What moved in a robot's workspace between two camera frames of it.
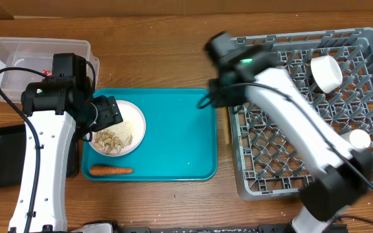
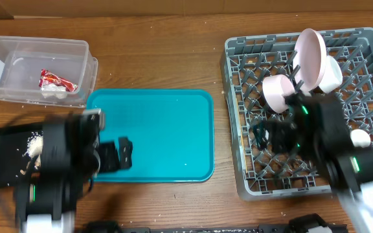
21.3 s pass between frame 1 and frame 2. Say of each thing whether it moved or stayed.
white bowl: stayed
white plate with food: moved
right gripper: moved
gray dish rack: stayed
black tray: stayed
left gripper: moved
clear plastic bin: stayed
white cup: stayed
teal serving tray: stayed
